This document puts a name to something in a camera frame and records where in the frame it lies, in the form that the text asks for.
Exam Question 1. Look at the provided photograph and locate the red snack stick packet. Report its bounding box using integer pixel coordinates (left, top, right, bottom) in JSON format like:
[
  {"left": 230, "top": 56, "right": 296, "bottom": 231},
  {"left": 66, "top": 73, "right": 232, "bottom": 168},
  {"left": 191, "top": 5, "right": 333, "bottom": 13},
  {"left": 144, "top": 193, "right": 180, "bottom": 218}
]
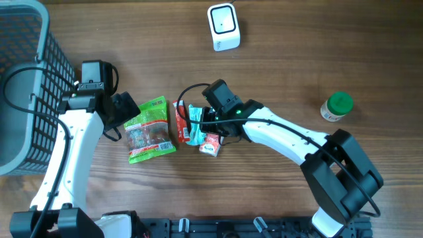
[{"left": 173, "top": 100, "right": 190, "bottom": 143}]

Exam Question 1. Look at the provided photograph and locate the grey plastic mesh basket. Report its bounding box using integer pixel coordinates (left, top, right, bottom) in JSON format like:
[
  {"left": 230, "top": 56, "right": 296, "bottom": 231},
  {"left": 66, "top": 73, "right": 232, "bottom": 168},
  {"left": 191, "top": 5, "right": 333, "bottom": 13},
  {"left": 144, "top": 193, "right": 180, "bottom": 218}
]
[{"left": 1, "top": 1, "right": 75, "bottom": 176}]

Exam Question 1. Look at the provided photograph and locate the white barcode scanner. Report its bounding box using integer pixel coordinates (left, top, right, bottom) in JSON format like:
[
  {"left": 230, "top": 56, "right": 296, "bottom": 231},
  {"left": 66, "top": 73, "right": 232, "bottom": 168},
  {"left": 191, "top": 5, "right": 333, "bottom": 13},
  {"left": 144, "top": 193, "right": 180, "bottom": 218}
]
[{"left": 208, "top": 3, "right": 241, "bottom": 52}]

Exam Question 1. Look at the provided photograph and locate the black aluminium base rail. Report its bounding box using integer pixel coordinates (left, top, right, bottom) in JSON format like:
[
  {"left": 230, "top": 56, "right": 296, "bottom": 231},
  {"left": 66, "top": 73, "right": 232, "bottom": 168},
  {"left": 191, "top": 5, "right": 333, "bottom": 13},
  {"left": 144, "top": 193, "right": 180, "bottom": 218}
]
[{"left": 78, "top": 216, "right": 373, "bottom": 238}]

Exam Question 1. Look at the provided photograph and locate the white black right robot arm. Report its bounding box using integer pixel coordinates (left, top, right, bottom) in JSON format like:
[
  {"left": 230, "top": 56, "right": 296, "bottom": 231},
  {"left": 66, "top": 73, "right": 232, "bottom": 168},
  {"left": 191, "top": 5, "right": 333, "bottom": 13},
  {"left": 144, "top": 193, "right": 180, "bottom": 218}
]
[{"left": 200, "top": 79, "right": 383, "bottom": 237}]

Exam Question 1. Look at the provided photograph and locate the teal wipes packet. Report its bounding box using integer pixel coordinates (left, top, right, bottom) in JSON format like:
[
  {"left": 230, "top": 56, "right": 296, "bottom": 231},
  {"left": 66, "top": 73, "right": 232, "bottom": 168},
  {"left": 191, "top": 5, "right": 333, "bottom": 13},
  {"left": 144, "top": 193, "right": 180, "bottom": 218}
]
[{"left": 187, "top": 104, "right": 206, "bottom": 146}]

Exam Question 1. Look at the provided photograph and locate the red small carton box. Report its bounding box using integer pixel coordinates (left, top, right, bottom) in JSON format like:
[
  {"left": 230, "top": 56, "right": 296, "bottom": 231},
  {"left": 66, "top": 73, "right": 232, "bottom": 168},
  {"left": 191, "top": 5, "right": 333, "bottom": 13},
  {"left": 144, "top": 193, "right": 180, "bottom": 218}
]
[{"left": 199, "top": 134, "right": 223, "bottom": 157}]

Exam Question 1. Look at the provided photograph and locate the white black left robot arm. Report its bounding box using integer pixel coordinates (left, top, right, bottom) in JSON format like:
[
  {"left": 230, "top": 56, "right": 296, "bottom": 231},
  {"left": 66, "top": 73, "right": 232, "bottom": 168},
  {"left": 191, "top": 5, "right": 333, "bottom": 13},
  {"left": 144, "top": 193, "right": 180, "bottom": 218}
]
[{"left": 9, "top": 60, "right": 148, "bottom": 237}]

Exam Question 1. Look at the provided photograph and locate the green gummy candy bag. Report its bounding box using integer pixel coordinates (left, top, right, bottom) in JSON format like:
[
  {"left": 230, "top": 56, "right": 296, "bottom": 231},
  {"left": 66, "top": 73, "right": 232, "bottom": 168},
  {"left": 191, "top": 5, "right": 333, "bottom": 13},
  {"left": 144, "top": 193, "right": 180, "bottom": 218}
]
[{"left": 124, "top": 96, "right": 176, "bottom": 164}]

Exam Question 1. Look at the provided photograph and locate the green lid spread jar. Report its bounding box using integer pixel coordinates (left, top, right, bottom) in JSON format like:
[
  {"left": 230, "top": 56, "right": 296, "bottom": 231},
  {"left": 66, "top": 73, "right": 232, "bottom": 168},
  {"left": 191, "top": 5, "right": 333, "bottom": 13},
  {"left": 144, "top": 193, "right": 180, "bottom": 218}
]
[{"left": 321, "top": 91, "right": 354, "bottom": 122}]

